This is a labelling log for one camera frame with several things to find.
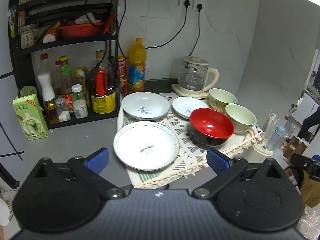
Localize patterned fringed place mat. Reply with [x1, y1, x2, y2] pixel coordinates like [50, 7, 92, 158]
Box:
[117, 92, 265, 189]

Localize white plate with flower print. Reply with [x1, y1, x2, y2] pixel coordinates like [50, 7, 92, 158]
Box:
[113, 121, 180, 171]

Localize white plastic jar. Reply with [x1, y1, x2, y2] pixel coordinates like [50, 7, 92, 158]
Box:
[73, 99, 89, 119]

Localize small white plate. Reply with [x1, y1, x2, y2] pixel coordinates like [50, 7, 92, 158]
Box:
[172, 96, 210, 120]

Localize clear jar with white powder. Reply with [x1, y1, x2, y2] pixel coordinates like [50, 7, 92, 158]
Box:
[55, 97, 71, 122]

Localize black plug with cable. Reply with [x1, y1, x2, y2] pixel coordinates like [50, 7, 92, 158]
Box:
[144, 0, 192, 49]
[188, 3, 204, 57]

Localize white utensil holder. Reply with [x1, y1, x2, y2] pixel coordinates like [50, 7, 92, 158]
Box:
[253, 109, 280, 157]

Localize cream kettle base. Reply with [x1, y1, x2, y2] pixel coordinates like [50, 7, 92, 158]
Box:
[171, 84, 210, 99]

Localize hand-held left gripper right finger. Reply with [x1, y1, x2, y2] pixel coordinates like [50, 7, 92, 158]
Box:
[191, 148, 288, 200]

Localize oil bottle with white neck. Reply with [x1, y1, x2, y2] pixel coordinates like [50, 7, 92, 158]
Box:
[37, 53, 59, 124]

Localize orange bottle with white cap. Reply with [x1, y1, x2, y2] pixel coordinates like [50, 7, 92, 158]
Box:
[42, 26, 60, 44]

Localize tall red can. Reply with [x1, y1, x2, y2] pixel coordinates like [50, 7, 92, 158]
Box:
[117, 56, 127, 80]

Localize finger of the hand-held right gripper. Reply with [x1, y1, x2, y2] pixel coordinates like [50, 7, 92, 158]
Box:
[291, 153, 320, 181]

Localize dark sauce bottle red handle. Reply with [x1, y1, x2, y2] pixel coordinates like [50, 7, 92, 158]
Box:
[90, 51, 117, 114]

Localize clear plastic bottle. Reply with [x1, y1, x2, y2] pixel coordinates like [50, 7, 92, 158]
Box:
[266, 126, 286, 152]

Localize black shelf rack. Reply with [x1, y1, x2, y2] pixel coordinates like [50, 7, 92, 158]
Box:
[8, 0, 123, 130]

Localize short red can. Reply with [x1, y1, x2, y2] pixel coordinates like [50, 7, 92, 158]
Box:
[119, 78, 129, 97]

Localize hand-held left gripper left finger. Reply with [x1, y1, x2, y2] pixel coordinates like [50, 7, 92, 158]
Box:
[32, 148, 126, 200]

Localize red plastic basket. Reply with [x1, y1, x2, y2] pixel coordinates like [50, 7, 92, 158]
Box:
[56, 22, 105, 39]

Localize white plate with blue print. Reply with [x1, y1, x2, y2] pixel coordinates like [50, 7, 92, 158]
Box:
[122, 92, 170, 121]

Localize pale green bowl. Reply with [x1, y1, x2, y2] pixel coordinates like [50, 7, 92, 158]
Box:
[224, 104, 257, 134]
[208, 88, 238, 113]

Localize green carton box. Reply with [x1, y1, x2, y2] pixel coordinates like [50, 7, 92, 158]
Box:
[12, 94, 49, 141]

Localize cardboard box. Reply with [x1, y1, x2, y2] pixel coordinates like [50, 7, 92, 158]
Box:
[284, 136, 310, 161]

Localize orange juice bottle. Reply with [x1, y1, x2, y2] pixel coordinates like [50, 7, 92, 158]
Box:
[127, 38, 147, 95]

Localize glass electric kettle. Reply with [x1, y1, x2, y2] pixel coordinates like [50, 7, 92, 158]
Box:
[177, 56, 219, 96]

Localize yellow label bottle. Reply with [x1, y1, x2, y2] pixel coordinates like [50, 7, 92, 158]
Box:
[75, 67, 90, 93]

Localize green bottle with white cap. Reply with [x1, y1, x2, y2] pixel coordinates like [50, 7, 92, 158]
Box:
[71, 84, 87, 105]

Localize red and black bowl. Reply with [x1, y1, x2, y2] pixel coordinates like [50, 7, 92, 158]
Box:
[189, 108, 235, 147]

